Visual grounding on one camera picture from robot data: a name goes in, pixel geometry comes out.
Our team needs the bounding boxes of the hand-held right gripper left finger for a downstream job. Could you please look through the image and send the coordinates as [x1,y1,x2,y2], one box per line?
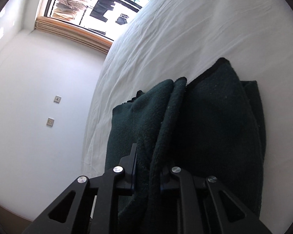
[26,143,138,234]

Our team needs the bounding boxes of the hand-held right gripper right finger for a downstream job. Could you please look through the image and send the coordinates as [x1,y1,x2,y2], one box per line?
[160,166,272,234]

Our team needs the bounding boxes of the dark green sweater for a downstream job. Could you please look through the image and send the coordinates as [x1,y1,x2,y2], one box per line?
[105,58,266,234]

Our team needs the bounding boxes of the hanging dark clothes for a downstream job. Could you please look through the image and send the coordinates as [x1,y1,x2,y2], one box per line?
[90,0,124,23]

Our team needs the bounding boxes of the hanging patterned beige clothes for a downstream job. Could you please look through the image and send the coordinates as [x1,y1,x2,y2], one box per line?
[52,0,89,21]

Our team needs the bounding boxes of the beige curtain with orange edge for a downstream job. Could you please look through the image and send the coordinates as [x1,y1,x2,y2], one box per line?
[35,16,113,54]

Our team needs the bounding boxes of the white bed sheet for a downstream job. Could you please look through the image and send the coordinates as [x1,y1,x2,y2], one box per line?
[80,0,293,201]

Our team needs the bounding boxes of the small hanging dark garment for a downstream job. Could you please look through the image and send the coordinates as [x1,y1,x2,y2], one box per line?
[116,14,130,25]

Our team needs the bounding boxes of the window with black frame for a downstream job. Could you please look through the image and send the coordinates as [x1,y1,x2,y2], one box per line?
[40,0,172,41]

